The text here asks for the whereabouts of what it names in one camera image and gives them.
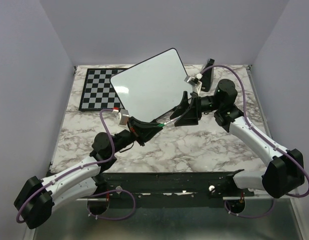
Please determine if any green white marker pen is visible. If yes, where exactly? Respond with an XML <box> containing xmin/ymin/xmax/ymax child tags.
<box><xmin>157</xmin><ymin>119</ymin><xmax>176</xmax><ymax>128</ymax></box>

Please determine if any black triangular stand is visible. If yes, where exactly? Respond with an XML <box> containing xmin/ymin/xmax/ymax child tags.
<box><xmin>200</xmin><ymin>58</ymin><xmax>215</xmax><ymax>93</ymax></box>

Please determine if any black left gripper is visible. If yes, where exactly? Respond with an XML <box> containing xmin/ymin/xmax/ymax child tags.
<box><xmin>110</xmin><ymin>116</ymin><xmax>163</xmax><ymax>155</ymax></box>

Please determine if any black white checkerboard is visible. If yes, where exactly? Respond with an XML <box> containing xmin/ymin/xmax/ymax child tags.
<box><xmin>79</xmin><ymin>68</ymin><xmax>125</xmax><ymax>112</ymax></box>

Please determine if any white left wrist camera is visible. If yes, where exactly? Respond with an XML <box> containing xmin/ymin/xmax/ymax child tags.
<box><xmin>112</xmin><ymin>108</ymin><xmax>130</xmax><ymax>126</ymax></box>

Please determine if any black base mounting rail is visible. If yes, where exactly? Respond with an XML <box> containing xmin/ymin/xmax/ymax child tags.
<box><xmin>93</xmin><ymin>172</ymin><xmax>254</xmax><ymax>209</ymax></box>

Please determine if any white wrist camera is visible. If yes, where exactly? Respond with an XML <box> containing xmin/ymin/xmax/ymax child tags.
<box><xmin>184</xmin><ymin>73</ymin><xmax>203</xmax><ymax>95</ymax></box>
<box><xmin>112</xmin><ymin>108</ymin><xmax>130</xmax><ymax>126</ymax></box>

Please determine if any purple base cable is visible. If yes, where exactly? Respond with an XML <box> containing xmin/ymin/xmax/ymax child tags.
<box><xmin>87</xmin><ymin>187</ymin><xmax>137</xmax><ymax>221</ymax></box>
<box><xmin>224</xmin><ymin>194</ymin><xmax>277</xmax><ymax>218</ymax></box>

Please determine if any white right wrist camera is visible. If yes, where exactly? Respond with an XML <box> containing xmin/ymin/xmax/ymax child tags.
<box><xmin>184</xmin><ymin>73</ymin><xmax>203</xmax><ymax>95</ymax></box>

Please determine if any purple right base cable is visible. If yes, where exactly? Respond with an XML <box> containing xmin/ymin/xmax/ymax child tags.
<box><xmin>224</xmin><ymin>194</ymin><xmax>277</xmax><ymax>218</ymax></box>

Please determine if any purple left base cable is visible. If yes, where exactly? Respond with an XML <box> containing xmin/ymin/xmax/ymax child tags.
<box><xmin>87</xmin><ymin>187</ymin><xmax>137</xmax><ymax>221</ymax></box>

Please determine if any white whiteboard black frame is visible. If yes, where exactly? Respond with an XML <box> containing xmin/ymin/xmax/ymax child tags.
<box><xmin>110</xmin><ymin>48</ymin><xmax>192</xmax><ymax>123</ymax></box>

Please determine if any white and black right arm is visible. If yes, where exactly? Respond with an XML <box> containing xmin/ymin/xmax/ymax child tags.
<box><xmin>170</xmin><ymin>76</ymin><xmax>305</xmax><ymax>199</ymax></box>

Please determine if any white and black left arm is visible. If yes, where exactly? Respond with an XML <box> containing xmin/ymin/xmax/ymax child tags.
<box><xmin>13</xmin><ymin>117</ymin><xmax>164</xmax><ymax>229</ymax></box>

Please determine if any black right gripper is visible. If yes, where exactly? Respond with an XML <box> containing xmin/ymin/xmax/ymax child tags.
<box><xmin>170</xmin><ymin>91</ymin><xmax>222</xmax><ymax>127</ymax></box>

